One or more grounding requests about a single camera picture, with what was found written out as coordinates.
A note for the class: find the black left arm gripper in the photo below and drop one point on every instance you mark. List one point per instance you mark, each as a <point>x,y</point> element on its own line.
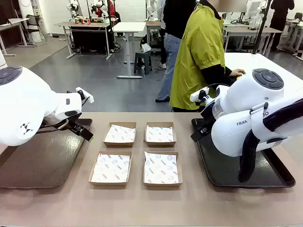
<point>75,125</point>

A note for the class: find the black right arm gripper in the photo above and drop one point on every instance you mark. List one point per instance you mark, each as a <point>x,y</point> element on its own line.
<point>207,118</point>

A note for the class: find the printed white paper liner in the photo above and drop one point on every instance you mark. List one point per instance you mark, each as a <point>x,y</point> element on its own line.
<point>111,168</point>
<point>159,133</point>
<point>119,133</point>
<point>161,168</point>

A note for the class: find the cardboard food box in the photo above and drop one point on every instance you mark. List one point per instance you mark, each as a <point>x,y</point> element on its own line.
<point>106,143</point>
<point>161,144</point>
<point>109,184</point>
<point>163,185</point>

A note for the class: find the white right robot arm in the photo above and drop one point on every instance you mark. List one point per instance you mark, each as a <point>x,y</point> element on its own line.
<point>236,132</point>

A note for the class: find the person's right forearm black sleeve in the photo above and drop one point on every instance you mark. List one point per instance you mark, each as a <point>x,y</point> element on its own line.
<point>216,73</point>

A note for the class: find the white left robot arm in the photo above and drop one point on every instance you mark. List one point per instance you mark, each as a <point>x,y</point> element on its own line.
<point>28,106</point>

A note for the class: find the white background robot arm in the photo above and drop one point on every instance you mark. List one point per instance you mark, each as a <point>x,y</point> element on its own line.
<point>72,7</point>
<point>151,9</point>

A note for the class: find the person's right hand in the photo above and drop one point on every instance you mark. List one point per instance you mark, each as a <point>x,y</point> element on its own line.
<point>237,72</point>

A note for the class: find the person in green jacket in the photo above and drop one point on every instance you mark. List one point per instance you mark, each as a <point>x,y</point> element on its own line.
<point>196,52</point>

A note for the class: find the person in black top jeans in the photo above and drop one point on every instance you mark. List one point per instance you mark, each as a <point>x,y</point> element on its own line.
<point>170,54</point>

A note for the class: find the dark grey stool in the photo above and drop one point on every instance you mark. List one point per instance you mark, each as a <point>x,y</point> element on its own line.
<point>142,61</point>

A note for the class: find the white paper bag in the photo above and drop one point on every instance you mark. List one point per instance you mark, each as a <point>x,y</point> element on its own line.
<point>145,47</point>

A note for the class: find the large white table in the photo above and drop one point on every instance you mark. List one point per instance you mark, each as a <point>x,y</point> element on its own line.
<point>272,61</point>

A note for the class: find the wood top desk white legs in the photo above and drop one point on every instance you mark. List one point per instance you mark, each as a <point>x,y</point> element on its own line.
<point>80,23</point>

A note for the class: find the long light wood desk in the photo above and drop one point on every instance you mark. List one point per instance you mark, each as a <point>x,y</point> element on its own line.
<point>248,30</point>

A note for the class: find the black tripod pole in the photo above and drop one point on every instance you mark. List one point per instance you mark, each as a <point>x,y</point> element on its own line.
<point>260,30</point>

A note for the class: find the grey office chair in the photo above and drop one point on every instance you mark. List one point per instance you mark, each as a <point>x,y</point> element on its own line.
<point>33,23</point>

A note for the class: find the person in red jacket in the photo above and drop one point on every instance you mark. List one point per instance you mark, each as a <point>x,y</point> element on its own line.
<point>104,10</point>

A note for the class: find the light desk with dark panel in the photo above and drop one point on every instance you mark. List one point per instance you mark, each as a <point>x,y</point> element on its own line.
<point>11,22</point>

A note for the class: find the standing person in black clothes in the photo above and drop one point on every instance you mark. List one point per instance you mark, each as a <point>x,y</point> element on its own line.
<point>281,16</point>

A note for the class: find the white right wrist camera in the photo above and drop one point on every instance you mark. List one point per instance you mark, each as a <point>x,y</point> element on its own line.
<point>197,95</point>

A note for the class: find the white cylindrical pedestal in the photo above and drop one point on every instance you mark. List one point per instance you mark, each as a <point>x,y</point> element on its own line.
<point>2,59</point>

